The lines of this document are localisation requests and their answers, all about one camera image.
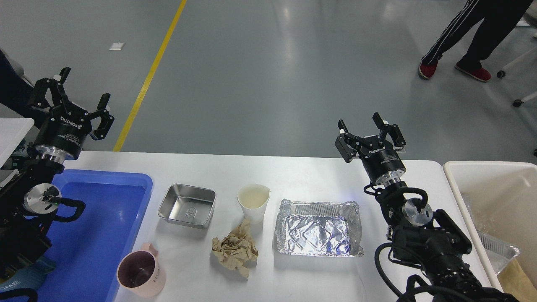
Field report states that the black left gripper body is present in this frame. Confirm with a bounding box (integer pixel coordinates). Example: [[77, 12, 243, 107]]
[[33, 105, 92, 160]]

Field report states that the crumpled brown paper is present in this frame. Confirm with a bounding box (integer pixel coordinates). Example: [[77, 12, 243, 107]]
[[211, 218, 259, 279]]

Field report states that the white paper cup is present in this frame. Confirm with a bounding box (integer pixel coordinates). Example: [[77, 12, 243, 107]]
[[237, 184, 271, 225]]

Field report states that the blue HOME mug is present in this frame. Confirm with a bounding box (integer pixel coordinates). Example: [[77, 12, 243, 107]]
[[0, 256, 56, 293]]

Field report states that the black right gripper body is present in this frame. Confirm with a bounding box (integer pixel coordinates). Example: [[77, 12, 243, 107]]
[[361, 136, 406, 185]]

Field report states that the white office chair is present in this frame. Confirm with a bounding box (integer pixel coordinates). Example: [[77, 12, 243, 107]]
[[495, 12, 537, 108]]

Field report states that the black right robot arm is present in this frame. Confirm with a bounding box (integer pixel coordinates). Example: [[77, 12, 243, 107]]
[[334, 113, 516, 302]]

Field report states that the person in dark jeans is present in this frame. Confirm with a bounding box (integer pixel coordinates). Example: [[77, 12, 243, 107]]
[[0, 49, 46, 129]]

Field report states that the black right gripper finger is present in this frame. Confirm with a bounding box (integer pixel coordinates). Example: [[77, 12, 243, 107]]
[[373, 112, 406, 148], [334, 119, 365, 163]]

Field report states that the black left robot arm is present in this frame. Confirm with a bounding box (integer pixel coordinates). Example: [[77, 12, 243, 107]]
[[1, 67, 115, 302]]

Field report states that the square stainless steel tray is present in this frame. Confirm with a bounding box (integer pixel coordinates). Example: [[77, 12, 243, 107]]
[[158, 184, 216, 229]]

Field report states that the white plastic bin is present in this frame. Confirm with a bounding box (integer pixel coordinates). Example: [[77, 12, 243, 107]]
[[443, 161, 537, 302]]

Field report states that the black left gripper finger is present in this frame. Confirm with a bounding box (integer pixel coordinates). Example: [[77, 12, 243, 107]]
[[88, 93, 115, 140], [27, 67, 71, 112]]

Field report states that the pink HOME mug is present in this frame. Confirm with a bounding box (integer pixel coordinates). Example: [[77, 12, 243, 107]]
[[116, 242, 167, 298]]

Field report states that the aluminium foil container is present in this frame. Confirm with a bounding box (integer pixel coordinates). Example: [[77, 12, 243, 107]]
[[274, 199, 364, 258]]

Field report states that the blue plastic tray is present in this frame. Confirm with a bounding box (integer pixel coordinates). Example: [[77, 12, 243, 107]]
[[37, 169, 153, 302]]

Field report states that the white side table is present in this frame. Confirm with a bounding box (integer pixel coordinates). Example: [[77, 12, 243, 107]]
[[0, 118, 34, 167]]

